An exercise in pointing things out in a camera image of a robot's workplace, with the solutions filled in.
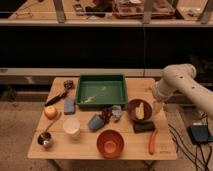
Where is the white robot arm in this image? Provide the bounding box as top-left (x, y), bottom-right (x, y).
top-left (152, 64), bottom-right (213, 120)

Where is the green plastic tray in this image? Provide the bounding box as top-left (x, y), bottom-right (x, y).
top-left (75, 74), bottom-right (128, 108)

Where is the small dark toy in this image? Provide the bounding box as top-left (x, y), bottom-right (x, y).
top-left (64, 80), bottom-right (74, 90)

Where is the blue plastic cup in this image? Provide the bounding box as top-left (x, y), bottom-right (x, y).
top-left (88, 114), bottom-right (104, 132)

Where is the dark red bowl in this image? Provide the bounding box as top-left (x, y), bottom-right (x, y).
top-left (126, 99), bottom-right (152, 122)

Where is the blue sponge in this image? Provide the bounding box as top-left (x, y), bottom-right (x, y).
top-left (64, 98), bottom-right (75, 115)

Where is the yellow banana piece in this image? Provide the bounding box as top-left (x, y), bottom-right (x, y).
top-left (135, 103), bottom-right (144, 120)

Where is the black rectangular block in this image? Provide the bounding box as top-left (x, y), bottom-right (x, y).
top-left (133, 121), bottom-right (155, 133)

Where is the white paper cup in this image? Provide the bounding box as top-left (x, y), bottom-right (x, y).
top-left (63, 118), bottom-right (80, 137)

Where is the wooden folding table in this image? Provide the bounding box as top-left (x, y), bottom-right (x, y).
top-left (27, 76), bottom-right (178, 161)

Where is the orange plastic bowl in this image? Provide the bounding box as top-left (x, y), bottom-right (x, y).
top-left (96, 130), bottom-right (124, 159)

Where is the orange apple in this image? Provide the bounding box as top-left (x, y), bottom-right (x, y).
top-left (44, 105), bottom-right (58, 120)

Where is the orange carrot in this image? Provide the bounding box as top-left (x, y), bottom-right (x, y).
top-left (148, 129), bottom-right (158, 155)

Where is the small metal pot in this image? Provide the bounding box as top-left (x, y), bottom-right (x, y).
top-left (37, 114), bottom-right (61, 148)

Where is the black pedal box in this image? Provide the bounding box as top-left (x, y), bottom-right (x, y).
top-left (187, 125), bottom-right (213, 144)

